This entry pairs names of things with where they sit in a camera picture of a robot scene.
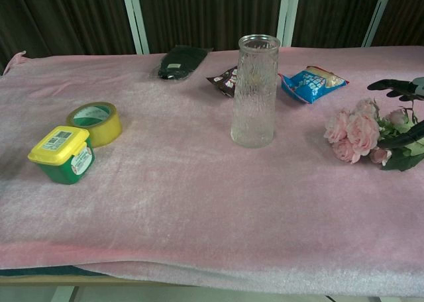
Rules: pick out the dark green under mat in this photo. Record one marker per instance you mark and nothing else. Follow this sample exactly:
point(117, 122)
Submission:
point(39, 271)

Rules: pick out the dark brown snack packet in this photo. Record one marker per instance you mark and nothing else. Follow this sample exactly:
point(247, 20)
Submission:
point(223, 81)

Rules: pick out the pink artificial rose bouquet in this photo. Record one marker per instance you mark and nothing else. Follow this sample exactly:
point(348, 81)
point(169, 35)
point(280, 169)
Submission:
point(361, 133)

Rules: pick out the green tub with yellow lid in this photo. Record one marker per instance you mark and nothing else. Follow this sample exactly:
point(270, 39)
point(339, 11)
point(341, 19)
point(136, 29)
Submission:
point(59, 143)

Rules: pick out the tall textured glass vase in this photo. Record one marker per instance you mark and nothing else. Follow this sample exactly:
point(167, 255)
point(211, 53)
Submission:
point(253, 110)

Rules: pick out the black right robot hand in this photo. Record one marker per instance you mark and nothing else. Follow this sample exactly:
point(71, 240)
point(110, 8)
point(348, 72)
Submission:
point(397, 85)

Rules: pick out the dark brown curtain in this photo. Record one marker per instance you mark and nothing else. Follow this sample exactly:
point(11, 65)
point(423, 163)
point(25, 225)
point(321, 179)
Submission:
point(66, 17)

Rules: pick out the yellow packing tape roll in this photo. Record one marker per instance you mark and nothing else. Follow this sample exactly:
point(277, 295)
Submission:
point(106, 130)

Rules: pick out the blue snack packet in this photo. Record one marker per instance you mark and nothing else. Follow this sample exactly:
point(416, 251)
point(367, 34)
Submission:
point(308, 86)

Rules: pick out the pink plush table cloth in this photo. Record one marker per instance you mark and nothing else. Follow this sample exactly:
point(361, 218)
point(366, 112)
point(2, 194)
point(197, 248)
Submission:
point(198, 199)

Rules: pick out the black item in clear bag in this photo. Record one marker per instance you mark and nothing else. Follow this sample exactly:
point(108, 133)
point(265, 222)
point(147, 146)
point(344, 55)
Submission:
point(179, 63)

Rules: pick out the white metal frame post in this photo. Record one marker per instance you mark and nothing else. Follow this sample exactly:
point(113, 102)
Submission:
point(134, 17)
point(377, 17)
point(287, 10)

